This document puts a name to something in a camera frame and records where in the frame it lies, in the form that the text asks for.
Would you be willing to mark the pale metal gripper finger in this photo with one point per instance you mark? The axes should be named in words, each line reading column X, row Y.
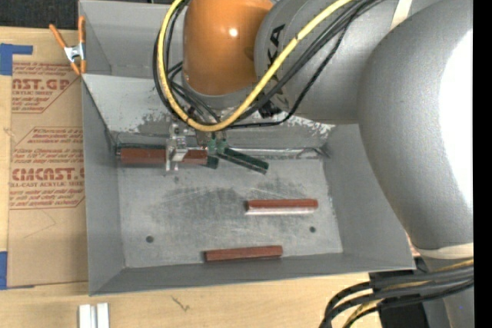
column 178, row 138
column 171, row 165

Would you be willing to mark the red-brown block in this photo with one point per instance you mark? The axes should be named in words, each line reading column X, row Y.
column 282, row 204
column 142, row 156
column 242, row 253

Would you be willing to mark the dark green flat block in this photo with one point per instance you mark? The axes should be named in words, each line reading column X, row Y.
column 246, row 161

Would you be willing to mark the grey metal bin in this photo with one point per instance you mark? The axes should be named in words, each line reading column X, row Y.
column 215, row 215

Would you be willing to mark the brown cardboard board red print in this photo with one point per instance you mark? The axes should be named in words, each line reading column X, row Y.
column 42, row 165

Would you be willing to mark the black cylinder on white bracket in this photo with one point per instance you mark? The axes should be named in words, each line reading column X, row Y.
column 269, row 109

